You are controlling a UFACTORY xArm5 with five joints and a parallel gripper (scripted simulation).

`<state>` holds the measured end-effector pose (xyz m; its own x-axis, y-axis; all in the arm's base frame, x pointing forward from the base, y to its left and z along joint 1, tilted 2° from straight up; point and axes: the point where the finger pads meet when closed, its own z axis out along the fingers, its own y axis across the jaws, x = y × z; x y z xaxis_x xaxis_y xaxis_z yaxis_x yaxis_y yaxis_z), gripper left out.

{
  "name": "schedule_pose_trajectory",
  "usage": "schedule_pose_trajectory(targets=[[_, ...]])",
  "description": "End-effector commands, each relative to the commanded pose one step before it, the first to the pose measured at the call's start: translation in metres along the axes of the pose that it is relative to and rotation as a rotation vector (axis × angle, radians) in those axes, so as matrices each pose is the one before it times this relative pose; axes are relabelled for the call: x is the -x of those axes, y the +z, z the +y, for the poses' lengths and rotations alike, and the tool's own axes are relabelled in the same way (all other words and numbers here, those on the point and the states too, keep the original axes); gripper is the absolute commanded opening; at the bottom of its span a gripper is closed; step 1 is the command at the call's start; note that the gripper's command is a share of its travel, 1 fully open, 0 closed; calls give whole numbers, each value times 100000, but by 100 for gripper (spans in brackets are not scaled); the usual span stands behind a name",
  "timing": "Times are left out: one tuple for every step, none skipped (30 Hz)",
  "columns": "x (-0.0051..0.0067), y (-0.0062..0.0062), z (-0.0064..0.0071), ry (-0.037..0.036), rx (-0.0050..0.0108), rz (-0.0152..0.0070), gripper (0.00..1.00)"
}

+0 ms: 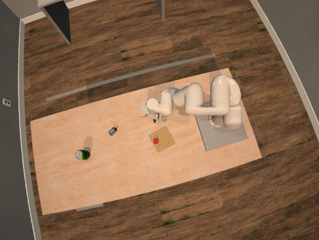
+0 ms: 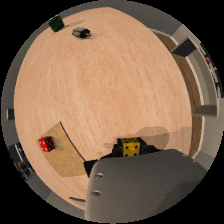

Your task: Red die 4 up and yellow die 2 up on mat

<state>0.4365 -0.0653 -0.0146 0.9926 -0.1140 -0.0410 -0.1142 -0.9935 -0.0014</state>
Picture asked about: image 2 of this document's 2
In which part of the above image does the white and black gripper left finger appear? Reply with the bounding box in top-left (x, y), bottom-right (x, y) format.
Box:
top-left (83, 138), bottom-right (124, 178)

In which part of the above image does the red die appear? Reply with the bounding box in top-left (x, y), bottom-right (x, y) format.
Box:
top-left (39, 136), bottom-right (55, 152)

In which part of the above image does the tan square mat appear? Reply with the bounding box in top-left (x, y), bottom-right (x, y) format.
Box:
top-left (36, 122), bottom-right (86, 177)

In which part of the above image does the green drink can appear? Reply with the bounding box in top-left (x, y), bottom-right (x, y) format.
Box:
top-left (48, 15), bottom-right (65, 32)

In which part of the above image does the yellow die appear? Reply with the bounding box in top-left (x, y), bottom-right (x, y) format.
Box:
top-left (121, 138), bottom-right (140, 157)

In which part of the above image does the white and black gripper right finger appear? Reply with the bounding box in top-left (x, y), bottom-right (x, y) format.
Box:
top-left (136, 137), bottom-right (162, 155)

